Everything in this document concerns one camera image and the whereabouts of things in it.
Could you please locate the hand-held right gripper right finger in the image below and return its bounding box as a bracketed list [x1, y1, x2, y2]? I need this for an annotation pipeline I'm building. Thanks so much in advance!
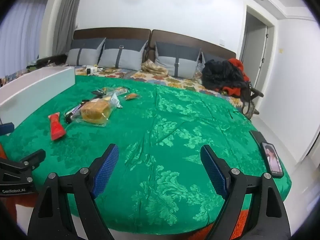
[200, 144, 292, 240]

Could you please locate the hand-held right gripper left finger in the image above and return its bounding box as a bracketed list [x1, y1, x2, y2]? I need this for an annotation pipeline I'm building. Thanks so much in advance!
[27, 143, 120, 240]

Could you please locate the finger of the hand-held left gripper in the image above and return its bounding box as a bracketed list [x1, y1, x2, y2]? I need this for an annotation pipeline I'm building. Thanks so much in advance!
[0, 149, 47, 184]
[0, 122, 14, 137]

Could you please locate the red snack packet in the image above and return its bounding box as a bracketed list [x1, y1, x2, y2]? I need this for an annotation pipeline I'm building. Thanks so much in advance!
[48, 112, 67, 141]

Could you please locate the white storage box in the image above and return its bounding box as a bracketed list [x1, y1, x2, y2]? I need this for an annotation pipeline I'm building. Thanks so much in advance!
[0, 66, 76, 128]

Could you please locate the clear bread packet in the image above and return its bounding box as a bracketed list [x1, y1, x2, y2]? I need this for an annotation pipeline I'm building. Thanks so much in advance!
[72, 97, 118, 127]

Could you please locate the clear packet with dark utensils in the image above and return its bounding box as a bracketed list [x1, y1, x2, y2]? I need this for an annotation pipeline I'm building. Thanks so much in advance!
[64, 102, 87, 124]

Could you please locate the silver snack packet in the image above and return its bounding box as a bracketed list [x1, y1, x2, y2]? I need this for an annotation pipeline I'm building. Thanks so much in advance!
[107, 91, 123, 109]

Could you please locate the black snack packet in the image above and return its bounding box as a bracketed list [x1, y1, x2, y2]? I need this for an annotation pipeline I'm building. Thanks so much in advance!
[90, 89, 107, 99]

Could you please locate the long clear biscuit packet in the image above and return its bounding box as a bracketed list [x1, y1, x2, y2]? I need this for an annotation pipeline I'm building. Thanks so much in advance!
[110, 86, 130, 97]

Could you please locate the black flat device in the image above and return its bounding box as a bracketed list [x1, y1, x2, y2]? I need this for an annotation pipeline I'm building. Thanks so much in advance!
[249, 130, 268, 148]

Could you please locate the black-cased smartphone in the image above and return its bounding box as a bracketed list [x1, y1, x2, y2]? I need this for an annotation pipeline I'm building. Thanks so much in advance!
[260, 142, 284, 179]

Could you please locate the green patterned blanket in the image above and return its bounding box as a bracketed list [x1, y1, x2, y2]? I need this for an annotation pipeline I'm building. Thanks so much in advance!
[0, 74, 292, 235]

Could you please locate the dark cloth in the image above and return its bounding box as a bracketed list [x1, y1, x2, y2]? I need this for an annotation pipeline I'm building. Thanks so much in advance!
[37, 54, 68, 65]

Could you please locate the white sheer curtain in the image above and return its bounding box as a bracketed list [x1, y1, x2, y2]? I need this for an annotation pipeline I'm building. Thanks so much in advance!
[0, 0, 50, 78]

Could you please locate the black jacket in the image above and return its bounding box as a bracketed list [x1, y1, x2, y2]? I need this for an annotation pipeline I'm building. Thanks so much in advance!
[201, 59, 250, 92]

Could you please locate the beige knitted cloth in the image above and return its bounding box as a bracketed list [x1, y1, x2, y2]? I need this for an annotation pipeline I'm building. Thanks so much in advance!
[141, 59, 168, 75]

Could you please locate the grey curtain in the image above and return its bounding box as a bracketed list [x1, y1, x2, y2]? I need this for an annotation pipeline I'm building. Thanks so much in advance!
[56, 0, 84, 55]

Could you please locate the white door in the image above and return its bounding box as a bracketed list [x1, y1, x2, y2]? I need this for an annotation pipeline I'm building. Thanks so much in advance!
[240, 5, 275, 113]

